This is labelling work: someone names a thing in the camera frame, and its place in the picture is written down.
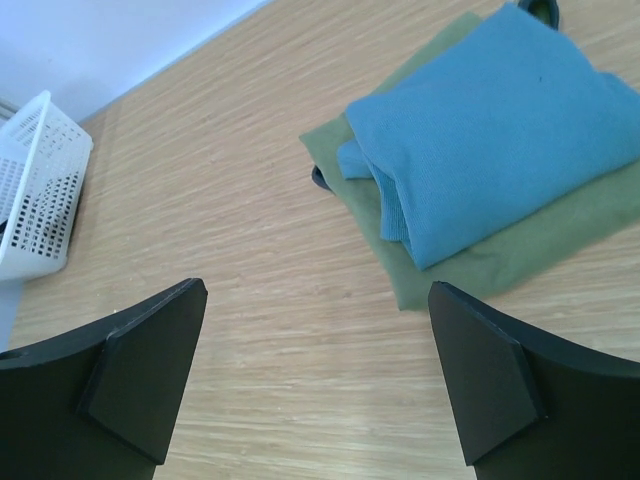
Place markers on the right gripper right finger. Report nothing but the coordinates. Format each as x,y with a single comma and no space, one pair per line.
528,404

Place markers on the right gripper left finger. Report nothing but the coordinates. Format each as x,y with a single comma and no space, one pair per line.
101,401

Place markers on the green tank top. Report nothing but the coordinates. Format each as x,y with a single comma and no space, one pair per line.
495,264

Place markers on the blue tank top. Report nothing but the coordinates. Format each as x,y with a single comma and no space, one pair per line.
501,124

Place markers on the white plastic laundry basket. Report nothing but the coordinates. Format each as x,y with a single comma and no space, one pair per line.
44,159

